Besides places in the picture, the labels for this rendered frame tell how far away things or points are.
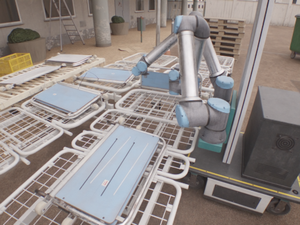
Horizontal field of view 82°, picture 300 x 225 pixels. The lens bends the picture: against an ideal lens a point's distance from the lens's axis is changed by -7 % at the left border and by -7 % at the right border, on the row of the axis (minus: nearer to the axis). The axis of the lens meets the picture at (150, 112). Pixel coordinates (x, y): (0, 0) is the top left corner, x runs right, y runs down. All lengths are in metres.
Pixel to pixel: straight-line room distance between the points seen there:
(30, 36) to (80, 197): 5.87
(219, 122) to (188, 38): 0.57
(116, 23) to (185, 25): 9.52
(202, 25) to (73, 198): 1.27
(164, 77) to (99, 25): 5.69
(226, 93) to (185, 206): 0.99
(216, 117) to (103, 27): 6.76
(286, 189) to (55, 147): 2.22
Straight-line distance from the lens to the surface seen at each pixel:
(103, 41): 7.67
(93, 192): 1.07
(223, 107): 1.21
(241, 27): 5.62
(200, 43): 1.43
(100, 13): 7.58
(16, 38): 6.38
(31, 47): 6.33
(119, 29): 10.77
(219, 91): 1.66
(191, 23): 1.33
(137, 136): 1.37
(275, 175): 1.54
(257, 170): 1.50
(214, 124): 1.25
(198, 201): 1.73
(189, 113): 1.15
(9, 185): 2.19
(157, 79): 2.21
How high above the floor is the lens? 1.40
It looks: 30 degrees down
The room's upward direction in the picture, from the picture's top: straight up
